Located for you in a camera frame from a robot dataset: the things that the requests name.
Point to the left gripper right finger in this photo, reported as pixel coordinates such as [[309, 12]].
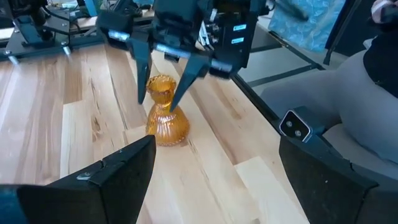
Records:
[[329, 186]]

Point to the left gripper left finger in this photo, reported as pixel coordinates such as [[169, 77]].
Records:
[[93, 196]]

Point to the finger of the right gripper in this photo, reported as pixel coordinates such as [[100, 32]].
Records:
[[192, 70], [142, 68]]

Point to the amber glass candlestick holder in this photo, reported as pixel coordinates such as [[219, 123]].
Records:
[[168, 127]]

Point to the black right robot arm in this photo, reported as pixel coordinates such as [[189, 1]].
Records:
[[34, 18]]

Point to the person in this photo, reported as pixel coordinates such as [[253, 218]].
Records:
[[357, 102]]

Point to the blue patterned fabric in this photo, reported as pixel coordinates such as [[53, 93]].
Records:
[[311, 25]]

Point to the black pole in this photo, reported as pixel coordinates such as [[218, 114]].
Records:
[[340, 32]]

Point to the black metal table frame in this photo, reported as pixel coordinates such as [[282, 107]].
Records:
[[255, 99]]

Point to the small grey table camera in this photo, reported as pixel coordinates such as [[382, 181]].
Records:
[[295, 126]]

